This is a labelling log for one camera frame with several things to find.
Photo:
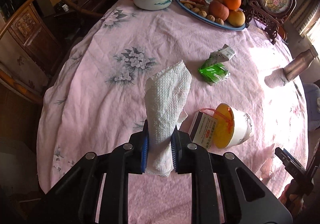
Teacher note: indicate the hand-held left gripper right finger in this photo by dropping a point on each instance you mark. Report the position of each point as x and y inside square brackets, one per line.
[174, 155]

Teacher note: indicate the white drink carton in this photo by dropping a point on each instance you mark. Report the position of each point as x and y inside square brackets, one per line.
[225, 53]

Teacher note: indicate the white printed paper cup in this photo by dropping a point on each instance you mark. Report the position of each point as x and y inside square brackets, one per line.
[241, 126]

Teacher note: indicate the yellow pear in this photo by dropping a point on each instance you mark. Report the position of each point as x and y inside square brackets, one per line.
[236, 17]

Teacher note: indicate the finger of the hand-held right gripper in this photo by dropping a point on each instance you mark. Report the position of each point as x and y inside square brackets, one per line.
[287, 160]

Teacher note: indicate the person's right hand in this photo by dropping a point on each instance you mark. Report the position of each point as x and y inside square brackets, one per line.
[285, 196]

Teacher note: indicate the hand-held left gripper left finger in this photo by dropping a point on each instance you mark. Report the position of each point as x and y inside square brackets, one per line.
[144, 150]

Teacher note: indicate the metal bottle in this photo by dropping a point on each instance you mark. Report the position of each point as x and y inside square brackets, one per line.
[298, 63]

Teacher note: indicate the dark wooden side table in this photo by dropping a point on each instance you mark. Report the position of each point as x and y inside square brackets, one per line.
[82, 1]

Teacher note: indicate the pink floral tablecloth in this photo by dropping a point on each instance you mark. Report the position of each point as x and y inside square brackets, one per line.
[100, 76]

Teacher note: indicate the green tissue packet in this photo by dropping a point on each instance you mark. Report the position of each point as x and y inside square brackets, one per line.
[212, 72]

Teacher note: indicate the walnut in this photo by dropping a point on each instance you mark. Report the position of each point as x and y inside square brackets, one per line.
[195, 10]
[219, 21]
[203, 13]
[210, 17]

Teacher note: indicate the red apple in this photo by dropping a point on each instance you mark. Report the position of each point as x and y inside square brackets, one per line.
[218, 10]

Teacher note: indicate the small white cup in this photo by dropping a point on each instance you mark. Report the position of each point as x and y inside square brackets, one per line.
[65, 8]

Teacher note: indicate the red and white carton box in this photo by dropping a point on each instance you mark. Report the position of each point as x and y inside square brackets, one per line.
[202, 129]

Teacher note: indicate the orange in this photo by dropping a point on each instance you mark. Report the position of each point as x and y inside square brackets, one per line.
[232, 0]

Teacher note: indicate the white paper towel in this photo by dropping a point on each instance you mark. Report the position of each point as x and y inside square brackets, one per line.
[165, 104]

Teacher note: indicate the carved wooden chair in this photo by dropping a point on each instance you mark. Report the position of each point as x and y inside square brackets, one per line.
[27, 26]

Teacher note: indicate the blue oval fruit plate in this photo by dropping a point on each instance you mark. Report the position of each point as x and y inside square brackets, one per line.
[232, 28]

